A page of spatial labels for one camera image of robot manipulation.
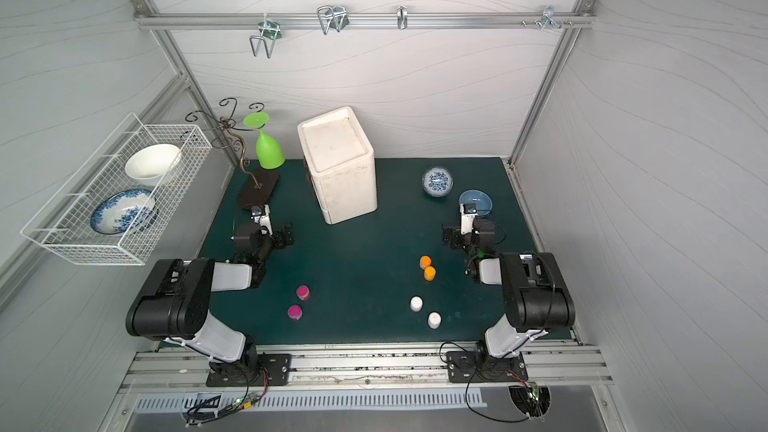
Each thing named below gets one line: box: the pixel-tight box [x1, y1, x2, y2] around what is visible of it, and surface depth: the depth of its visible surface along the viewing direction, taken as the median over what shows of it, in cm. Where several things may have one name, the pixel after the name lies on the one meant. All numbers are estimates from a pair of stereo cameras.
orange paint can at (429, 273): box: [424, 266, 437, 282], surface depth 90 cm
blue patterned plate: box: [90, 189, 158, 236], surface depth 65 cm
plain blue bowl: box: [458, 189, 493, 216], surface depth 106 cm
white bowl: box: [125, 144, 182, 180], surface depth 73 cm
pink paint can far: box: [296, 285, 311, 301], surface depth 86 cm
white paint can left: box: [410, 296, 423, 312], surface depth 84 cm
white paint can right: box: [428, 311, 442, 330], surface depth 82 cm
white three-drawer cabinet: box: [297, 106, 377, 225], surface depth 93 cm
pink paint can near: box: [287, 305, 303, 321], surface depth 83 cm
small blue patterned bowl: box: [422, 166, 454, 198], surface depth 113 cm
